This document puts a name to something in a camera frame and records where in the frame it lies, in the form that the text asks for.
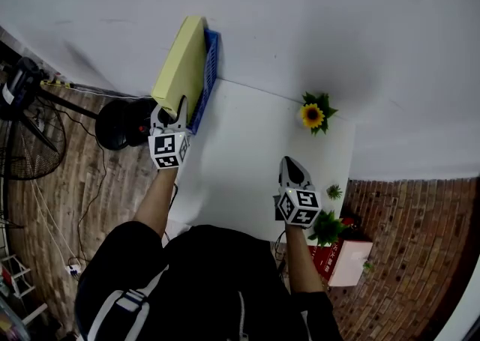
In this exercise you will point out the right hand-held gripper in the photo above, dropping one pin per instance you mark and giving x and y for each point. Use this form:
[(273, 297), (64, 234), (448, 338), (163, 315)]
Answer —
[(300, 206)]

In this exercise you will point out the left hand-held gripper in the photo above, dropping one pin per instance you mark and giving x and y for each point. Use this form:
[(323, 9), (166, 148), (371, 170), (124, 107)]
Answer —
[(167, 148)]

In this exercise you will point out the yellow file box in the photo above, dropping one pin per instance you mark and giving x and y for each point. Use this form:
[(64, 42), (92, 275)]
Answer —
[(180, 66)]

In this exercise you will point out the blue mesh file holder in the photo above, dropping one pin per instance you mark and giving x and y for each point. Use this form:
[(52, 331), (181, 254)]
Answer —
[(210, 69)]

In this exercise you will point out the person's right forearm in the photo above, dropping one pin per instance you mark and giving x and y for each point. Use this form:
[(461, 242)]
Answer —
[(303, 257)]

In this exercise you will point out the person's left forearm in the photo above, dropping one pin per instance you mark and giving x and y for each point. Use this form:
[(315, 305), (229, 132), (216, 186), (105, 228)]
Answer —
[(155, 204)]

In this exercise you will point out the red and white box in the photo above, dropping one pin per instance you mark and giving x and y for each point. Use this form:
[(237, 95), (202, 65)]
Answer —
[(352, 262)]

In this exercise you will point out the small green potted plant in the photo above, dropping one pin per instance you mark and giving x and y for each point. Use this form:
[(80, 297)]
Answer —
[(334, 192)]

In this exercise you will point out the large green potted plant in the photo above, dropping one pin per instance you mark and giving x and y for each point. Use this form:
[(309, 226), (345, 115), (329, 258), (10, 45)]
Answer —
[(327, 228)]

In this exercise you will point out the artificial sunflower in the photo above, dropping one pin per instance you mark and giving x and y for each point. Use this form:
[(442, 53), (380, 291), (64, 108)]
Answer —
[(312, 115)]

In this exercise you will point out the red ornament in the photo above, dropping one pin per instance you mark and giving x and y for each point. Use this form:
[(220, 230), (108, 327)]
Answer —
[(347, 221)]

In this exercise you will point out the tiny green plant sprig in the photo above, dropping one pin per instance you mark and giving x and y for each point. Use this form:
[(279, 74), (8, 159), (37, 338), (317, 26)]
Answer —
[(368, 266)]

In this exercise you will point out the person's black jacket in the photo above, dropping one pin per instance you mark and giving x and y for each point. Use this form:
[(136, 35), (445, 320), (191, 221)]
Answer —
[(210, 287)]

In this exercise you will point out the white power strip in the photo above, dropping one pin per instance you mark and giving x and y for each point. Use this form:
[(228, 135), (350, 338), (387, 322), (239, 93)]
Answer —
[(73, 270)]

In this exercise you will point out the white metal shelf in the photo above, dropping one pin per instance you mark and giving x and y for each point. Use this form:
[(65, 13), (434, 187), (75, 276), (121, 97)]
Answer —
[(20, 287)]

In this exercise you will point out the black pedestal fan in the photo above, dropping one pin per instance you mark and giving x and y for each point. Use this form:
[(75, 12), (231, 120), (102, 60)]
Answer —
[(120, 126)]

